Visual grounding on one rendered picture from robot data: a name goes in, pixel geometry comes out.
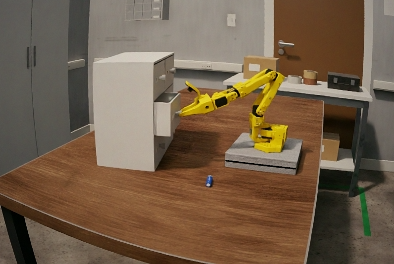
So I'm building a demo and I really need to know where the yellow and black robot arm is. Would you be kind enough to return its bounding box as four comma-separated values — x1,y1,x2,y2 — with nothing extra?
211,69,286,153

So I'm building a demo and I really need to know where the grey drawer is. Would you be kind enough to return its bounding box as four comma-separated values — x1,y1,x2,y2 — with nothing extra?
154,136,166,168
165,84,173,92
165,134,173,148
153,60,166,99
153,92,182,136
165,55,176,88

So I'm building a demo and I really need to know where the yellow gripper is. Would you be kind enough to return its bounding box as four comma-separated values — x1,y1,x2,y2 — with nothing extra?
179,81,215,117

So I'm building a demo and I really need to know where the white chest of drawers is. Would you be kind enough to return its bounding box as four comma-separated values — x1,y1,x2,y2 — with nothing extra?
93,52,174,172

